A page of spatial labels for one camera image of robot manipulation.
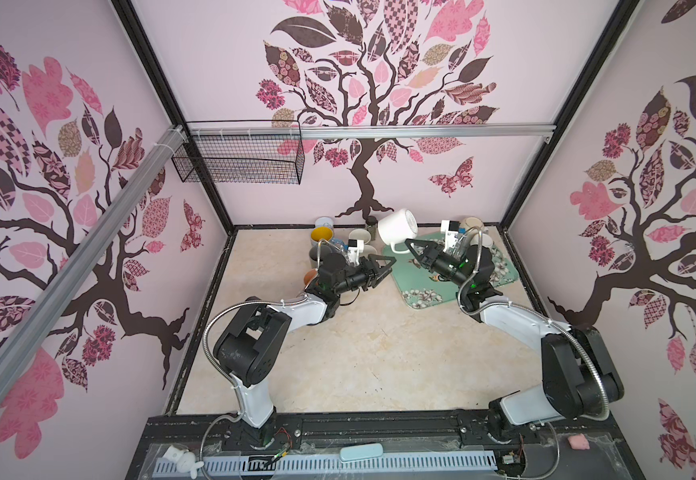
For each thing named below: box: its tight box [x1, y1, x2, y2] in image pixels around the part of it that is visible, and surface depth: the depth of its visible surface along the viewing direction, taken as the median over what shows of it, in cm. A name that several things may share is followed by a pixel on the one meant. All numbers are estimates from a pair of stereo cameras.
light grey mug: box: [348, 228, 371, 245], surface depth 108 cm
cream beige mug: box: [460, 216, 488, 235], surface depth 112 cm
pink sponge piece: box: [567, 433, 591, 450], surface depth 72 cm
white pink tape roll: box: [314, 216, 335, 229], surface depth 116 cm
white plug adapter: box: [162, 445, 205, 479], surface depth 69 cm
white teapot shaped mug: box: [378, 208, 418, 254], surface depth 80 cm
